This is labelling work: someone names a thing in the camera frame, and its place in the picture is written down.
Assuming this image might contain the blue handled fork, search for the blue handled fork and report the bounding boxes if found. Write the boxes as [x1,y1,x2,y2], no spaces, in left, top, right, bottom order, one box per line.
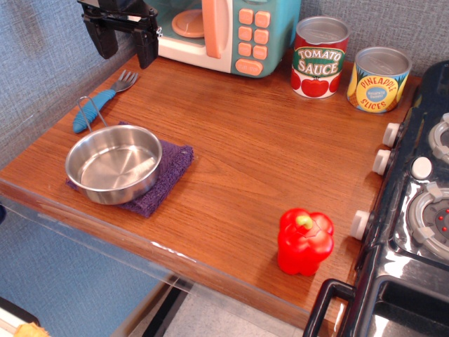
[72,70,138,133]

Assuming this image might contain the purple folded cloth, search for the purple folded cloth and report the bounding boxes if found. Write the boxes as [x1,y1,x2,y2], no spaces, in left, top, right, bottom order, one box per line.
[67,139,194,218]

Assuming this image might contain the white stove knob top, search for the white stove knob top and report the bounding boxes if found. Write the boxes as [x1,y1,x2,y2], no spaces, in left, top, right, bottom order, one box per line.
[382,123,401,147]

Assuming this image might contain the white stove knob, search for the white stove knob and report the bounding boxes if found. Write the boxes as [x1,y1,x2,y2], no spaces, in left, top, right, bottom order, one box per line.
[350,210,370,241]
[372,150,391,176]
[382,123,401,147]

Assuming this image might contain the pineapple slices can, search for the pineapple slices can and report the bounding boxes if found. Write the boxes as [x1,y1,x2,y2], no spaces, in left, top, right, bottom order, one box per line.
[347,46,412,114]

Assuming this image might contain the white stove knob bottom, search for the white stove knob bottom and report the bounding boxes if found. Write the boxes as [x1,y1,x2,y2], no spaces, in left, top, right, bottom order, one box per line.
[350,210,370,241]

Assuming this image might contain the tomato sauce can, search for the tomato sauce can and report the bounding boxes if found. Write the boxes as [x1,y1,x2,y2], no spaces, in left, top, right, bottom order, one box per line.
[290,16,350,99]

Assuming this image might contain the black toy stove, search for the black toy stove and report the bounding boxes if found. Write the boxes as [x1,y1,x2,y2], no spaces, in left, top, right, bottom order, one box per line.
[304,61,448,336]

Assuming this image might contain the stainless steel pot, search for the stainless steel pot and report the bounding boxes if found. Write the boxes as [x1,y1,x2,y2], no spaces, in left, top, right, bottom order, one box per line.
[65,95,163,206]

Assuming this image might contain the white stove knob middle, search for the white stove knob middle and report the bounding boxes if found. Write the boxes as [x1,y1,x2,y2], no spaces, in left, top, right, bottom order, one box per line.
[372,150,391,176]

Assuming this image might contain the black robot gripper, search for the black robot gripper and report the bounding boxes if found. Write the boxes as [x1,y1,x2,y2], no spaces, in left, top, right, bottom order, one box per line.
[78,0,159,70]

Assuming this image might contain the toy microwave oven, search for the toy microwave oven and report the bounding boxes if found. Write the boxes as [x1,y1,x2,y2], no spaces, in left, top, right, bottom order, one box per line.
[149,1,301,78]

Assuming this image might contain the red toy bell pepper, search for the red toy bell pepper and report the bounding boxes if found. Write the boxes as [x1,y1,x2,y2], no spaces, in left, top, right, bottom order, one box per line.
[277,208,334,276]

